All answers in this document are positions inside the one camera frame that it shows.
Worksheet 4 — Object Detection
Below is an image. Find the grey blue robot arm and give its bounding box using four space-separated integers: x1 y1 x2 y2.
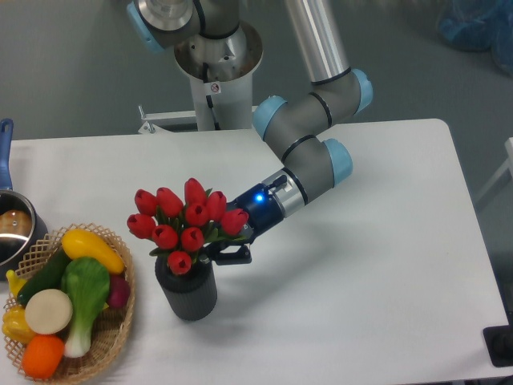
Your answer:
127 1 373 265

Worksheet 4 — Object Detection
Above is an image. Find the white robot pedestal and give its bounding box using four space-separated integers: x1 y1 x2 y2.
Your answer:
139 21 263 133

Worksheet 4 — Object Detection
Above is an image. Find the red tulip bouquet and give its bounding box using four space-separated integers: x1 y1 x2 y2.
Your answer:
127 178 249 277

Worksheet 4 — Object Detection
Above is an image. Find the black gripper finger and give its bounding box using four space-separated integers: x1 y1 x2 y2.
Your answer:
198 241 228 265
214 244 252 265

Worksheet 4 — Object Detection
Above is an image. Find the white furniture frame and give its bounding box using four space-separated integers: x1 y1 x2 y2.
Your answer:
474 137 512 211

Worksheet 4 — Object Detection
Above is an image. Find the green bok choy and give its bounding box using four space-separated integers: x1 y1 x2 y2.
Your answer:
61 257 110 359

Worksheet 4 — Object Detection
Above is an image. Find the dark grey ribbed vase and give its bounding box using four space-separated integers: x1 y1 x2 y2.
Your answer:
155 257 217 321

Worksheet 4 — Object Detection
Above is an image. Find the white round radish slice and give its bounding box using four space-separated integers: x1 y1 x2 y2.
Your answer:
25 289 73 334

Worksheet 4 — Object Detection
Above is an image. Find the blue plastic bag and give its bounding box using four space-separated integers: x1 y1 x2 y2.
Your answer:
436 1 512 75

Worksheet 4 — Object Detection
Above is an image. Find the black device at table edge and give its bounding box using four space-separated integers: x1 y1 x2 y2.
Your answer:
483 326 512 367

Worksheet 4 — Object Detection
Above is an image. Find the red radish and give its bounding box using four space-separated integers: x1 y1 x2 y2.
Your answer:
107 275 131 309

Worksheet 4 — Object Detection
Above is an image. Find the blue handled saucepan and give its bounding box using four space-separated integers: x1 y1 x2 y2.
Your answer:
1 118 47 282

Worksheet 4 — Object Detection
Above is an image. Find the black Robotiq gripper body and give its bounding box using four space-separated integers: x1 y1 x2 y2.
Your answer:
228 183 285 243

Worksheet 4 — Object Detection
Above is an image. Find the yellow bell pepper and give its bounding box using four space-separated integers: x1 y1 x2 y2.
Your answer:
2 306 37 344

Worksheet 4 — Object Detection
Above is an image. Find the yellow squash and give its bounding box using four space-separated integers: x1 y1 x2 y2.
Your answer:
61 229 125 274

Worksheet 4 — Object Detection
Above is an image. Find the woven wicker basket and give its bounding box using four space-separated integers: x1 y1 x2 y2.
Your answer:
3 223 135 384

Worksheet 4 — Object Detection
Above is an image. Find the yellow banana tip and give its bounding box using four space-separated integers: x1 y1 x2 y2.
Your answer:
6 269 27 298

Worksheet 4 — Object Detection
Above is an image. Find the orange fruit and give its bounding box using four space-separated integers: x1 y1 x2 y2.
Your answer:
22 334 64 379

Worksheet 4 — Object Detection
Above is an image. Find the dark green cucumber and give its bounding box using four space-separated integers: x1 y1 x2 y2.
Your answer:
17 248 71 306

